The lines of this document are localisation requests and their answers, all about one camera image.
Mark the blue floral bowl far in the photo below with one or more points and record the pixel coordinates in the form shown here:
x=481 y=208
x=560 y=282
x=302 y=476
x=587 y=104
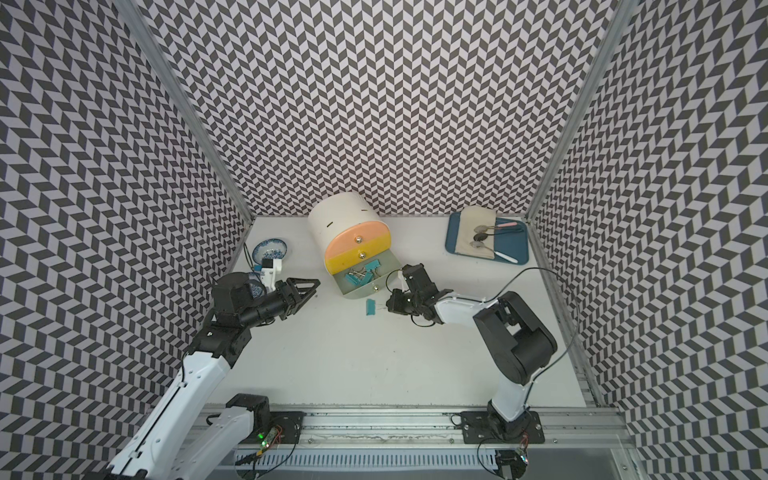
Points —
x=269 y=249

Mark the pink handled spoon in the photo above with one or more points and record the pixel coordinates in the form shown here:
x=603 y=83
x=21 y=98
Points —
x=498 y=225

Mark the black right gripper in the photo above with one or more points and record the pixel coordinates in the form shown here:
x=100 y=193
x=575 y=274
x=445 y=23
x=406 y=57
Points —
x=395 y=300

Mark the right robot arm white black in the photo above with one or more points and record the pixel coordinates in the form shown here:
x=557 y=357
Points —
x=518 y=342

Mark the aluminium corner post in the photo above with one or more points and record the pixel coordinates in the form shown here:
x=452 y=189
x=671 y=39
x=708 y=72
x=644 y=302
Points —
x=140 y=32
x=604 y=54

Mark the aluminium corner post right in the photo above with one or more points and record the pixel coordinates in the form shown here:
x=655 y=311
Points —
x=604 y=54

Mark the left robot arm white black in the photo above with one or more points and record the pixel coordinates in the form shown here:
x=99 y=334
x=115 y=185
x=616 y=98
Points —
x=241 y=303

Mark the white handled spoon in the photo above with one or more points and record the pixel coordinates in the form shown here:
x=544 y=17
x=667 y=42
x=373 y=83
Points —
x=481 y=245

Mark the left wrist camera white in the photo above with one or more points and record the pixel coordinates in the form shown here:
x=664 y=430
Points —
x=270 y=269

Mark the yellow drawer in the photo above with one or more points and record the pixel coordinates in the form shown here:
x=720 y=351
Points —
x=356 y=254

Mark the cream round drawer cabinet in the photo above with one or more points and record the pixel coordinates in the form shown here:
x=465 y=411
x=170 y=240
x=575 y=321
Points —
x=335 y=214

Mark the aluminium corner post left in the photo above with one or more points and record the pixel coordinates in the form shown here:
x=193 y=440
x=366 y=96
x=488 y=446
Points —
x=140 y=32

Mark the orange pink top drawer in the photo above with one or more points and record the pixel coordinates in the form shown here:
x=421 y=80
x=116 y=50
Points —
x=359 y=234

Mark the aluminium front rail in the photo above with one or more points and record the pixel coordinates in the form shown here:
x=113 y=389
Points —
x=450 y=427

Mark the grey green bottom drawer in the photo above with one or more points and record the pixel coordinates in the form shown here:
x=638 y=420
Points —
x=389 y=263

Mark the teal blue tray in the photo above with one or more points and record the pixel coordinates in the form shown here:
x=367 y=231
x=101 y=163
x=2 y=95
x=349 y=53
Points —
x=514 y=245

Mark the teal handled spoon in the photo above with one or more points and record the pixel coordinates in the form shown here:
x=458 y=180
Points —
x=482 y=236

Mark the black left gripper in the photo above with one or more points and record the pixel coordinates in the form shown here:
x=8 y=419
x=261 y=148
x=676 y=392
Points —
x=291 y=295

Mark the beige folded cloth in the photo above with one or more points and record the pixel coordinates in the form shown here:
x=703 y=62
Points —
x=472 y=221

